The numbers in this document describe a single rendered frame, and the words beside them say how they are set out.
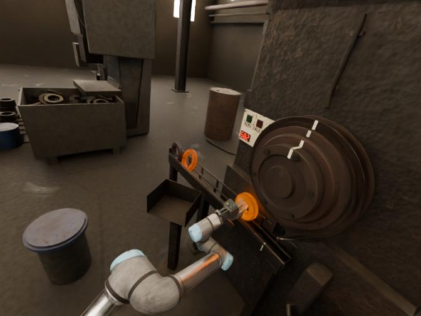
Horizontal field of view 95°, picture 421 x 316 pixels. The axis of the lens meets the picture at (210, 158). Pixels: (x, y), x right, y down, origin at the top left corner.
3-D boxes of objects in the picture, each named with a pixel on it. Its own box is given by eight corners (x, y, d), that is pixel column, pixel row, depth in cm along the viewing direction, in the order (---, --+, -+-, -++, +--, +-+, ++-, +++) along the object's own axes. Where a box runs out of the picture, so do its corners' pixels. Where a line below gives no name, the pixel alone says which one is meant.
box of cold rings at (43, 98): (113, 131, 342) (108, 84, 304) (128, 152, 288) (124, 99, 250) (36, 140, 282) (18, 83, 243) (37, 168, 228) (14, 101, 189)
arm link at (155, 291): (155, 313, 54) (238, 251, 94) (135, 283, 60) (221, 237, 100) (143, 342, 57) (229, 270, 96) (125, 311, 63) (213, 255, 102)
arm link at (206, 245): (208, 259, 99) (207, 249, 92) (193, 245, 106) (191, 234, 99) (218, 248, 104) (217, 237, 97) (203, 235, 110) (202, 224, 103)
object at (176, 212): (163, 247, 164) (166, 178, 129) (190, 261, 157) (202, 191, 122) (147, 268, 147) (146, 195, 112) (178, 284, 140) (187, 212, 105)
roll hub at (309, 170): (252, 187, 91) (269, 131, 77) (304, 231, 72) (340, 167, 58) (243, 190, 88) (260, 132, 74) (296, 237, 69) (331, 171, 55)
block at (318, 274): (298, 286, 95) (318, 256, 84) (312, 303, 90) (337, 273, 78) (284, 298, 89) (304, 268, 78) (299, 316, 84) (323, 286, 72)
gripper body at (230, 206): (240, 206, 99) (221, 218, 94) (240, 217, 104) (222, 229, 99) (231, 197, 104) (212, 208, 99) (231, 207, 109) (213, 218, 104)
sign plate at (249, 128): (240, 137, 120) (247, 108, 111) (272, 157, 102) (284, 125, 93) (237, 138, 118) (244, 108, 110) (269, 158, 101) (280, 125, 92)
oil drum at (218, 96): (220, 128, 438) (228, 87, 395) (237, 139, 397) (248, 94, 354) (198, 130, 406) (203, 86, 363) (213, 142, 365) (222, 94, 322)
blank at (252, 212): (242, 187, 113) (237, 188, 111) (261, 202, 102) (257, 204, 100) (236, 208, 119) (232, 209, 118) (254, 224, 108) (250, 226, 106)
